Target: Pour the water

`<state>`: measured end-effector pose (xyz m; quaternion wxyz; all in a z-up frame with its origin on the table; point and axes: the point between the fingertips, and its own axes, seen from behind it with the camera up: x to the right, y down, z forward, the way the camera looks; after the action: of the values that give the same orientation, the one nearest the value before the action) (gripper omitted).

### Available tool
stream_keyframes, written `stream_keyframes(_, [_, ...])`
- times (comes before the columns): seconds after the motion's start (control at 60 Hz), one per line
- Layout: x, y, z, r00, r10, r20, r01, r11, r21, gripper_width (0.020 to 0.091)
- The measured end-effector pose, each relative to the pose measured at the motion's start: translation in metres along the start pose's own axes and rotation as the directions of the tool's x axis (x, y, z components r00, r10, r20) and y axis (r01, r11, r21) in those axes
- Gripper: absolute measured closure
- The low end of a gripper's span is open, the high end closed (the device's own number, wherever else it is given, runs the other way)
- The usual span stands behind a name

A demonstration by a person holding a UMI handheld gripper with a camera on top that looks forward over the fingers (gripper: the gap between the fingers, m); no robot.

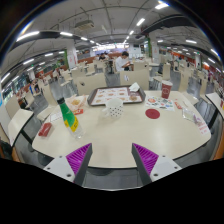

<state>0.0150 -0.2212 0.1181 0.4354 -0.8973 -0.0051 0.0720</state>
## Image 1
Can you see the white polka dot mug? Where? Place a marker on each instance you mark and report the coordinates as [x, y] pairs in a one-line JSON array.
[[115, 108]]

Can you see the red flat packet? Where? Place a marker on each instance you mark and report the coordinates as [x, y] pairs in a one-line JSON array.
[[45, 129]]

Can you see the beige cafeteria chairs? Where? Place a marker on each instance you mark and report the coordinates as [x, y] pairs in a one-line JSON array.
[[91, 83]]

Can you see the ceiling air conditioner unit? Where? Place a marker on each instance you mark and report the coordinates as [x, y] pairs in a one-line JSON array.
[[84, 25]]

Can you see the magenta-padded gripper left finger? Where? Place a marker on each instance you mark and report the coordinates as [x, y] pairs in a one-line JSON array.
[[78, 160]]

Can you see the red paper cup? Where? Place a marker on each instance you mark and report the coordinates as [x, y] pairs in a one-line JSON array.
[[166, 90]]

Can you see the person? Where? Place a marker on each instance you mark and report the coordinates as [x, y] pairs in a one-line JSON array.
[[120, 63]]

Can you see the clear plastic wrapper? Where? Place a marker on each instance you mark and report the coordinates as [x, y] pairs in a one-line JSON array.
[[189, 114]]

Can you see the ceiling strip lights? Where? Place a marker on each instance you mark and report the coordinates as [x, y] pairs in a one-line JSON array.
[[28, 34]]

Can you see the beige cafeteria table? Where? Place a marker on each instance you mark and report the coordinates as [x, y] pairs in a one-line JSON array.
[[20, 123], [215, 101]]

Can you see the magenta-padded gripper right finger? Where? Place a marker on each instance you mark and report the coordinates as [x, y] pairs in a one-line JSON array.
[[146, 160]]

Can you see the flat round red coaster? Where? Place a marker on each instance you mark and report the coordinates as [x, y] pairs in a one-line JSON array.
[[152, 114]]

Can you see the colourful printed flyer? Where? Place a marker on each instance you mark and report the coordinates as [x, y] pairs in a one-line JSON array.
[[160, 103]]

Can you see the green drink bottle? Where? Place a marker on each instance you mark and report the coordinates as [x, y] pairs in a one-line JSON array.
[[69, 118]]

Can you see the clear bag of snacks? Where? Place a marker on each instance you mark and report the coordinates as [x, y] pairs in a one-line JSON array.
[[76, 102]]

